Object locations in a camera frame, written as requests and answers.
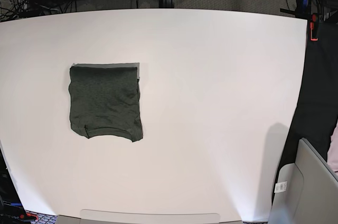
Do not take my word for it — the red clamp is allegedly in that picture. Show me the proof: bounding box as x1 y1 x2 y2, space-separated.
309 13 320 41

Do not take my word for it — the black box with orange label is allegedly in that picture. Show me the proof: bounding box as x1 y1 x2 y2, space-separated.
1 154 24 223

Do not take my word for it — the black cloth beside table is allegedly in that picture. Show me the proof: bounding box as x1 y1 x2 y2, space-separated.
279 22 338 168

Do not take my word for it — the pink cloth at edge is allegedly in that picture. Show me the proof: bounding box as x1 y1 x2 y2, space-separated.
327 126 338 174

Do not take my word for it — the grey plastic bin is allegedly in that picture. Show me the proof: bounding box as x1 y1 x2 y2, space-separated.
268 138 337 223

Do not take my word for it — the dark green long-sleeve shirt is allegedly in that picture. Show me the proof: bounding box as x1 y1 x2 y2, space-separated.
68 63 143 142

